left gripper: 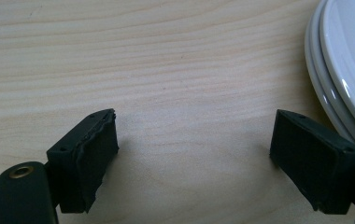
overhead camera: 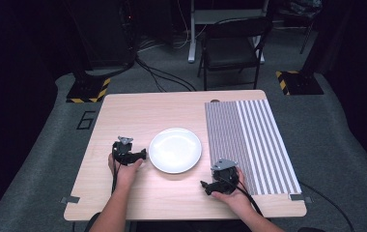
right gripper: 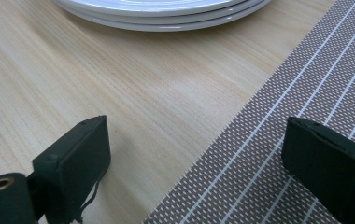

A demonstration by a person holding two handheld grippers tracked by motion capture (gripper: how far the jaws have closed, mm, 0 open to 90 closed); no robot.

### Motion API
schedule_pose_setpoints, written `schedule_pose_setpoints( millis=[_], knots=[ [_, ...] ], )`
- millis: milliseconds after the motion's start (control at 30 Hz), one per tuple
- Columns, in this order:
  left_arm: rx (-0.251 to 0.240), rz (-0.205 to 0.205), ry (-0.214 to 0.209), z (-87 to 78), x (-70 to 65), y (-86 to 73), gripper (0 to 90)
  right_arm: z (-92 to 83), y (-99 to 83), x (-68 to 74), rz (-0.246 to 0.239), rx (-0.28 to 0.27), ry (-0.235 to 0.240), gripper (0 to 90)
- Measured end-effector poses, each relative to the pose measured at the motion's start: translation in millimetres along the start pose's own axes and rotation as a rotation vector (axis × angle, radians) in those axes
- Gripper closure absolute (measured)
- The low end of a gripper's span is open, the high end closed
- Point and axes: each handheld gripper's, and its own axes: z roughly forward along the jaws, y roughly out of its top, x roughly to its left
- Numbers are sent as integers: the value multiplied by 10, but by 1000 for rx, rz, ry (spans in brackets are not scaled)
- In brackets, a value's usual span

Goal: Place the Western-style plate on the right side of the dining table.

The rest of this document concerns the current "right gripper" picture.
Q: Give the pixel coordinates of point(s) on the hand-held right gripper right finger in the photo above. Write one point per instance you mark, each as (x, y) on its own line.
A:
(328, 165)

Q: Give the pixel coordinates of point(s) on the stack of white plates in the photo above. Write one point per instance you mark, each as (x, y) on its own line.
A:
(166, 28)

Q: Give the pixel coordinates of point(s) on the white plate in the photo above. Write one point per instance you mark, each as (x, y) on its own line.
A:
(228, 16)
(153, 6)

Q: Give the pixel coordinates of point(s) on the brown woven striped placemat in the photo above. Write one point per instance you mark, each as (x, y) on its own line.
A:
(278, 118)

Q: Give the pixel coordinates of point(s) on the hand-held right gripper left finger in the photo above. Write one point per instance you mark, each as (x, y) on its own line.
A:
(73, 168)

